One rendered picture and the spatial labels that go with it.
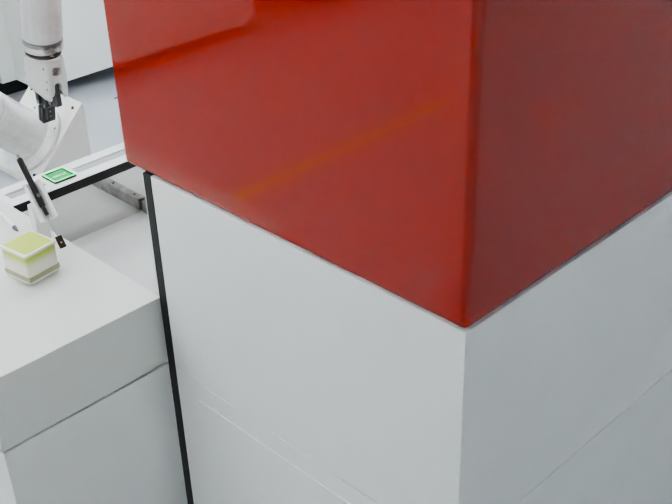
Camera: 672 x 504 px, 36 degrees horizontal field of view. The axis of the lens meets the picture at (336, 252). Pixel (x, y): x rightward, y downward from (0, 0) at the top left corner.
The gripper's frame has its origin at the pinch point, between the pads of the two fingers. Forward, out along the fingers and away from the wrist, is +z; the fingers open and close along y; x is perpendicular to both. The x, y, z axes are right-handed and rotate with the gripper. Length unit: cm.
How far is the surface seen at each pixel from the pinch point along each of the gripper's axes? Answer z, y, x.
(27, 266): 2.6, -38.8, 29.2
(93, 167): 14.7, -5.3, -7.9
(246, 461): 23, -87, 16
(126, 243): 25.7, -20.9, -5.6
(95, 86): 163, 229, -166
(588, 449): 4, -132, -20
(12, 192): 15.6, -2.1, 11.0
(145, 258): 23.9, -29.3, -4.6
